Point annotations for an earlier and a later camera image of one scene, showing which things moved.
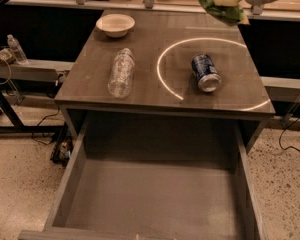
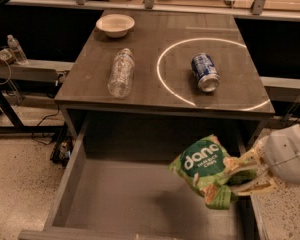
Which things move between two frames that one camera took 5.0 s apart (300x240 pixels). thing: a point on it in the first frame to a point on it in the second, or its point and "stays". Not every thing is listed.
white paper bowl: [115, 25] stays
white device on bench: [6, 55] stays
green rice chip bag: [228, 13] to [206, 168]
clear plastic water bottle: [121, 74] stays
